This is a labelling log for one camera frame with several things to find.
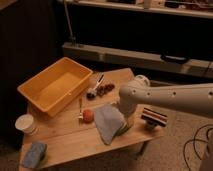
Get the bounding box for green chili pepper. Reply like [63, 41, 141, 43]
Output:
[116, 125, 128, 136]

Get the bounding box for white handled kitchen tool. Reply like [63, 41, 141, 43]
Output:
[86, 75, 104, 100]

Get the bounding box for striped brush block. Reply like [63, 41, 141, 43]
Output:
[141, 108, 167, 130]

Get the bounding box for small orange ball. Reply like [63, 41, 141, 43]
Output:
[83, 109, 94, 123]

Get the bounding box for small metal fork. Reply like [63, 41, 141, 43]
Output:
[78, 98, 83, 120]

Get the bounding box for grey metal shelf rail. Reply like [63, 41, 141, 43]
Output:
[62, 42, 213, 79]

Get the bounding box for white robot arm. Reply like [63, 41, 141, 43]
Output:
[118, 75, 213, 118]

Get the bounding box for blue sponge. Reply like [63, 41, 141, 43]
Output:
[22, 141, 47, 169]

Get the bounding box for black floor cables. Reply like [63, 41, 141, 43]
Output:
[182, 123, 213, 167]

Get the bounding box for black handle on rail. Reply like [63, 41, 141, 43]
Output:
[160, 55, 189, 64]

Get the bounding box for grey blue towel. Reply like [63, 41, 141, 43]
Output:
[94, 104, 126, 145]

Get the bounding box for white paper cup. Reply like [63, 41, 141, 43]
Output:
[15, 114, 36, 134]

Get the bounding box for yellow plastic bin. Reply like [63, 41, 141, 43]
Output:
[17, 57, 93, 116]

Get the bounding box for wooden table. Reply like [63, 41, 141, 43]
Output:
[20, 68, 164, 169]

